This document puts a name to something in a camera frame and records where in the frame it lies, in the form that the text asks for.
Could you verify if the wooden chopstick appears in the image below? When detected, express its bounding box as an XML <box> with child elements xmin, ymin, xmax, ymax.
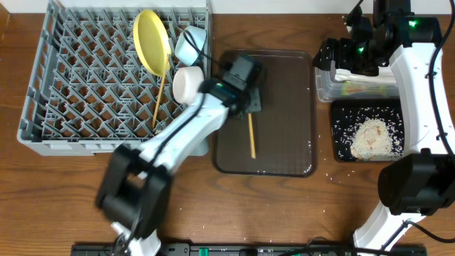
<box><xmin>247</xmin><ymin>113</ymin><xmax>256</xmax><ymax>159</ymax></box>
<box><xmin>152</xmin><ymin>54</ymin><xmax>170</xmax><ymax>129</ymax></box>

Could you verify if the pink white bowl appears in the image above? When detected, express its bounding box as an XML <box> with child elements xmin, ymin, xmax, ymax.
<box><xmin>173</xmin><ymin>66</ymin><xmax>204</xmax><ymax>105</ymax></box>

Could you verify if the light blue bowl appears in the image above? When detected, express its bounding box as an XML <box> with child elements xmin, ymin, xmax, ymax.
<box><xmin>175</xmin><ymin>26</ymin><xmax>207</xmax><ymax>66</ymax></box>

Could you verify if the yellow plate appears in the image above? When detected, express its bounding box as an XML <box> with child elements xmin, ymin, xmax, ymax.
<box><xmin>133</xmin><ymin>9</ymin><xmax>171</xmax><ymax>77</ymax></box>

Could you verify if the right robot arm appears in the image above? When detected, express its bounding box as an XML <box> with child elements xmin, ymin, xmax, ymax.
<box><xmin>313</xmin><ymin>0</ymin><xmax>454</xmax><ymax>255</ymax></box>

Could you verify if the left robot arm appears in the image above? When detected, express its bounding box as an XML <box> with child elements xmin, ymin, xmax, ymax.
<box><xmin>95</xmin><ymin>53</ymin><xmax>267</xmax><ymax>255</ymax></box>

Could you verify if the clear plastic waste container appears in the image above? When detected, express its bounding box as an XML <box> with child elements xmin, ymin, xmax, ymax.
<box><xmin>314</xmin><ymin>61</ymin><xmax>399</xmax><ymax>102</ymax></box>

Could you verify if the black waste tray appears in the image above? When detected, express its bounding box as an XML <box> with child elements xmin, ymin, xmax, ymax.
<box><xmin>330</xmin><ymin>99</ymin><xmax>405</xmax><ymax>162</ymax></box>

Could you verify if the pile of rice waste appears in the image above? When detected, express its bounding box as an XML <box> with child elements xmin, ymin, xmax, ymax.
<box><xmin>350</xmin><ymin>119</ymin><xmax>395</xmax><ymax>161</ymax></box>

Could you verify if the crumpled white plastic wrapper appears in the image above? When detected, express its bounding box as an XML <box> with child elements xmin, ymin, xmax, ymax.
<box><xmin>334</xmin><ymin>67</ymin><xmax>397</xmax><ymax>85</ymax></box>

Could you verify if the dark brown serving tray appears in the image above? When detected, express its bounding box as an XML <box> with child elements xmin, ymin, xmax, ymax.
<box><xmin>212</xmin><ymin>50</ymin><xmax>317</xmax><ymax>178</ymax></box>

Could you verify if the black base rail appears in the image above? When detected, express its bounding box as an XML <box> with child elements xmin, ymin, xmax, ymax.
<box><xmin>70</xmin><ymin>242</ymin><xmax>427</xmax><ymax>256</ymax></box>

